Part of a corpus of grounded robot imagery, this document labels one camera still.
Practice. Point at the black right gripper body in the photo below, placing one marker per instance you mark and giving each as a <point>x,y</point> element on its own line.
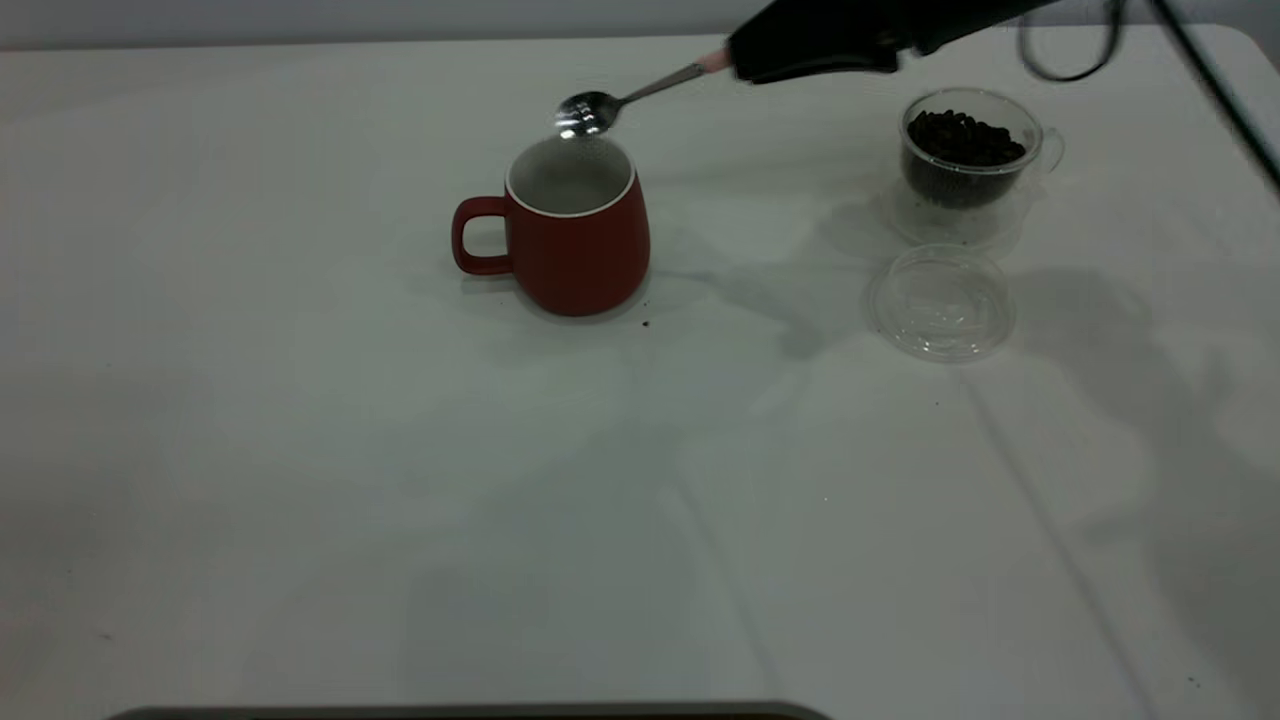
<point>950,20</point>

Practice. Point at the red ceramic mug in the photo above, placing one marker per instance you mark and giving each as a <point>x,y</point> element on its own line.
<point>580,260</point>

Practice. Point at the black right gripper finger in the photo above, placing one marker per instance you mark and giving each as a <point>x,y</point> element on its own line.
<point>820,30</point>
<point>820,68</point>

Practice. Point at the clear glass saucer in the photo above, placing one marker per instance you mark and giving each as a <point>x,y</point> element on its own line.
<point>940,335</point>
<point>910,228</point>

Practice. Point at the dark coffee beans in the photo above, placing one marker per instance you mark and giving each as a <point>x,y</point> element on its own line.
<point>965,140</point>

